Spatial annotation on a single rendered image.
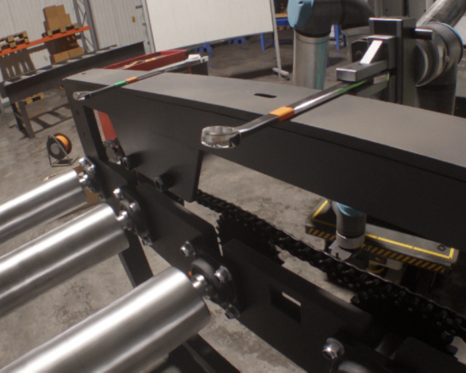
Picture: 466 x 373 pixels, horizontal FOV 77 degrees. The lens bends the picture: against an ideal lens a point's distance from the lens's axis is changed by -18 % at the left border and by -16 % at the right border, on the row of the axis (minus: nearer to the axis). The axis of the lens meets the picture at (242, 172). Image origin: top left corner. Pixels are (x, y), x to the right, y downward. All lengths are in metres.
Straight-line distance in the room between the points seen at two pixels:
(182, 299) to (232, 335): 1.07
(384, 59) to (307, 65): 0.69
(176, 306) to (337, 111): 0.35
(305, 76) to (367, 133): 0.88
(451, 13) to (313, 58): 0.44
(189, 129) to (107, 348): 0.31
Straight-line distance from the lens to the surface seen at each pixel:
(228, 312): 0.59
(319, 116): 0.30
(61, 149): 3.83
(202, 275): 0.57
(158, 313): 0.51
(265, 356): 1.49
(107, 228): 0.74
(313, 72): 1.12
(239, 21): 5.23
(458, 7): 1.01
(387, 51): 0.44
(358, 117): 0.30
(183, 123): 0.44
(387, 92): 0.45
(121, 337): 0.50
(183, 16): 5.04
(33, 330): 2.01
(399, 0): 1.46
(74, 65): 5.60
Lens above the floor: 1.27
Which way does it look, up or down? 28 degrees down
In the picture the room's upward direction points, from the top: 9 degrees counter-clockwise
